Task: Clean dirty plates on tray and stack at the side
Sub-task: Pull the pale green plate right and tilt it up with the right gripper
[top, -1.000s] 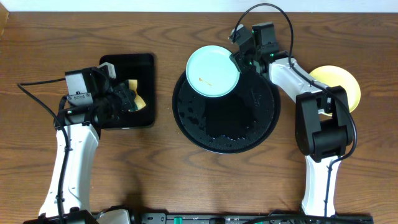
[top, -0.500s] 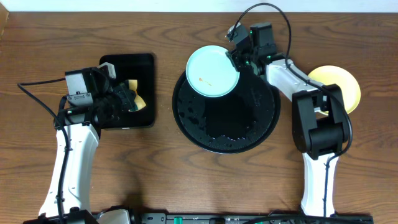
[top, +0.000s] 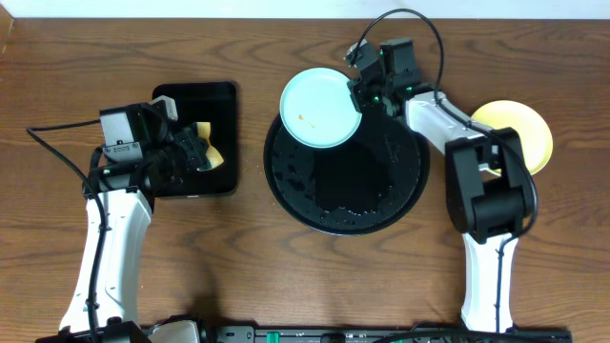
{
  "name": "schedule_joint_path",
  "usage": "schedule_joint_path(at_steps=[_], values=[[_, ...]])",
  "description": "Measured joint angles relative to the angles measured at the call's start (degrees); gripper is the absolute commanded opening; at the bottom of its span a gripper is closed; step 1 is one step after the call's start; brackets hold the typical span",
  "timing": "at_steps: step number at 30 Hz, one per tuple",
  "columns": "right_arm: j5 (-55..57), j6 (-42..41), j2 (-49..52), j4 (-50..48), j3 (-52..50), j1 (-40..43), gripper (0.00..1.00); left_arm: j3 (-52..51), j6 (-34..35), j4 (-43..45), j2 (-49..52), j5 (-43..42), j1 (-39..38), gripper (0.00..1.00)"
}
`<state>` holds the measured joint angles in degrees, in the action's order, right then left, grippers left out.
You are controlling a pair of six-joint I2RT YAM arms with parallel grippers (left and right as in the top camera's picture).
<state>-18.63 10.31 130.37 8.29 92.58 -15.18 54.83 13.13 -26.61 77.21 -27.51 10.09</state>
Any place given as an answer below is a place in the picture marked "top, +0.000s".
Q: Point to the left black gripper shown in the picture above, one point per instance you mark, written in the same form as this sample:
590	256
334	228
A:
192	147

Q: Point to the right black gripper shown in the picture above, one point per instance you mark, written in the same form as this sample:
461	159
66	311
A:
361	89

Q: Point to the yellow green scrub sponge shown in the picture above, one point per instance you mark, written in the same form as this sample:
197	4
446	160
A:
213	156

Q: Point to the light blue plate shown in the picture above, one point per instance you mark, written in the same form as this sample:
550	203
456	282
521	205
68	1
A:
317	110

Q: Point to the yellow plate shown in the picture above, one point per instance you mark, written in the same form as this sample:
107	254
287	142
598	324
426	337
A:
535	136

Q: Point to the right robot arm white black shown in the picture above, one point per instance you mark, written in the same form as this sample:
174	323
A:
490	195

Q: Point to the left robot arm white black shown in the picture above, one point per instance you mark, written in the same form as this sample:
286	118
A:
144	154

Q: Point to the black rectangular tray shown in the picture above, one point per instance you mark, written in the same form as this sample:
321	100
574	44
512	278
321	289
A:
215	103

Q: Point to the black round tray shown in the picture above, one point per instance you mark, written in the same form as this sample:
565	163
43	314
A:
361	186

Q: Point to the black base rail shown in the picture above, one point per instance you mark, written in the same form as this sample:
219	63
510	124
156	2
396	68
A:
187	331

